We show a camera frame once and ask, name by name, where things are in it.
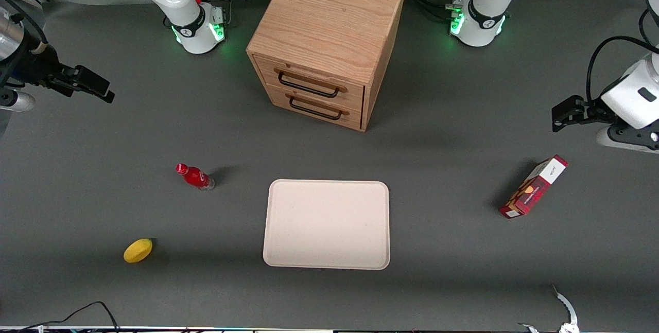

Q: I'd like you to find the wooden drawer with short handle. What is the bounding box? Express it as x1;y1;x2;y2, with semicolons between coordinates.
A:
265;85;364;130

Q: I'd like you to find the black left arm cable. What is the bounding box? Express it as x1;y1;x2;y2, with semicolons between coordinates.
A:
586;8;659;103

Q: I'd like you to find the yellow lemon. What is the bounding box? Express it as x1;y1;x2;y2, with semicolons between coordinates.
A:
123;238;154;264

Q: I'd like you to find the beige plastic tray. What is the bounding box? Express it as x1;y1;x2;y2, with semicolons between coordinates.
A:
263;179;391;271

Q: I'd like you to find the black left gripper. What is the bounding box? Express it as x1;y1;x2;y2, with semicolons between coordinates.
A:
551;95;619;133

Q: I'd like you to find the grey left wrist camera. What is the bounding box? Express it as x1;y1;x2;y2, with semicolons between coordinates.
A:
596;125;659;155

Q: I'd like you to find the red and white snack box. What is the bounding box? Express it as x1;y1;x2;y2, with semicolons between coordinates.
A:
498;154;569;219

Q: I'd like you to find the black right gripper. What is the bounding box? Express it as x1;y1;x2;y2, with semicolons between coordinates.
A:
14;44;115;104

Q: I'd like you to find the red coke bottle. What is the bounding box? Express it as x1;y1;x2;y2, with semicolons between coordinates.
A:
176;163;215;191

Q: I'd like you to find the short black drawer handle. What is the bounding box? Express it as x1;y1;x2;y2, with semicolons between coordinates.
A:
286;93;350;121

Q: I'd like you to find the long black drawer handle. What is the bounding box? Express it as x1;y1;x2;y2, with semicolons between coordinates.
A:
274;67;348;99

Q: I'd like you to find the black cable at table edge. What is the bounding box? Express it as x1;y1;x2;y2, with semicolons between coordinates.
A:
15;301;121;332

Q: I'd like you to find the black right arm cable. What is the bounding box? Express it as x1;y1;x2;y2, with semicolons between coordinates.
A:
0;0;49;48

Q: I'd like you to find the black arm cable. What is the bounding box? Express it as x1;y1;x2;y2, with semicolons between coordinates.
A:
586;8;659;103
0;0;49;48

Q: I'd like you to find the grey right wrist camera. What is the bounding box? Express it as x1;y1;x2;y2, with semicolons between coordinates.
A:
0;86;37;113

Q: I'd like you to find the wooden drawer cabinet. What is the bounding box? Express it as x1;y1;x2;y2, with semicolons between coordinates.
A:
246;0;408;132

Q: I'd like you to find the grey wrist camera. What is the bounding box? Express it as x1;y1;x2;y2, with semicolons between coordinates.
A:
596;125;659;155
0;86;37;113

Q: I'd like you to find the grey right base connector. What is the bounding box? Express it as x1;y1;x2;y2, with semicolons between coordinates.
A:
207;5;228;28

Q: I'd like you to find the white curved plastic strip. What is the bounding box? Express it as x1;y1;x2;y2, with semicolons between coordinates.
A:
550;284;580;333

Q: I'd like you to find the wooden drawer with long handle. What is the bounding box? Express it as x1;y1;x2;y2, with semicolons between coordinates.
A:
254;55;366;113

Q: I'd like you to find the black left base cable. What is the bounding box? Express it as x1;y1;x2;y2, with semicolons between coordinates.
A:
405;0;482;23

